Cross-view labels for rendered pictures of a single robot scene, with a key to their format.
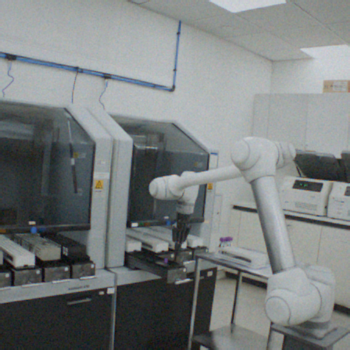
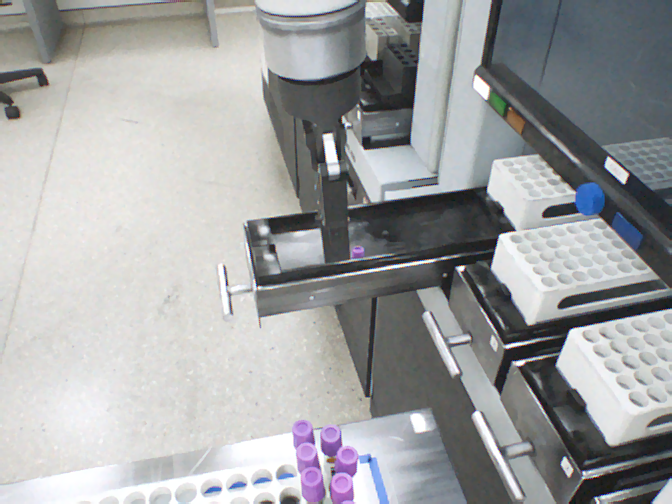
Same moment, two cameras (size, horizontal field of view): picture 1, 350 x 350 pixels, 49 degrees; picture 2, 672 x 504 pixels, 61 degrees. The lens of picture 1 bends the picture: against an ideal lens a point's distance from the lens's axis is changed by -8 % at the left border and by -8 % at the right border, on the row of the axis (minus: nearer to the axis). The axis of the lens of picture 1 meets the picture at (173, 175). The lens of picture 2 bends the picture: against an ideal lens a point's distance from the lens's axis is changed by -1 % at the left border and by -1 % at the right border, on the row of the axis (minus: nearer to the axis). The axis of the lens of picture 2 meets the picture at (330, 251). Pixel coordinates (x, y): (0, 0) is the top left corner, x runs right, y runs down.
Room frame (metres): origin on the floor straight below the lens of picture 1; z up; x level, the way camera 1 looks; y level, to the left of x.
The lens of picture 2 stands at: (2.40, -0.48, 1.29)
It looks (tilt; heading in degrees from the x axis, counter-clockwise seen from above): 41 degrees down; 121
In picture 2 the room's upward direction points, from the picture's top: straight up
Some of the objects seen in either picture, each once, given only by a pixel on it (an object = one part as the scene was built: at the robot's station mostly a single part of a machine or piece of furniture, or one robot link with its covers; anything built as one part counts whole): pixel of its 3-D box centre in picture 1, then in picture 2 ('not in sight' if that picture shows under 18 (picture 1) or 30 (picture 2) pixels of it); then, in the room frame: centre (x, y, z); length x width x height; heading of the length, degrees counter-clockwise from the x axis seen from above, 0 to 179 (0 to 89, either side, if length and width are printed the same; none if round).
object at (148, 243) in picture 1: (145, 243); (623, 261); (2.44, 0.13, 0.83); 0.30 x 0.10 x 0.06; 45
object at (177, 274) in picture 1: (137, 258); (475, 233); (2.26, 0.16, 0.78); 0.73 x 0.14 x 0.09; 45
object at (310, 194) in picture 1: (315, 182); not in sight; (4.25, -1.53, 1.22); 0.62 x 0.56 x 0.64; 133
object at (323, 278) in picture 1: (315, 291); not in sight; (1.58, -0.63, 0.87); 0.18 x 0.16 x 0.22; 133
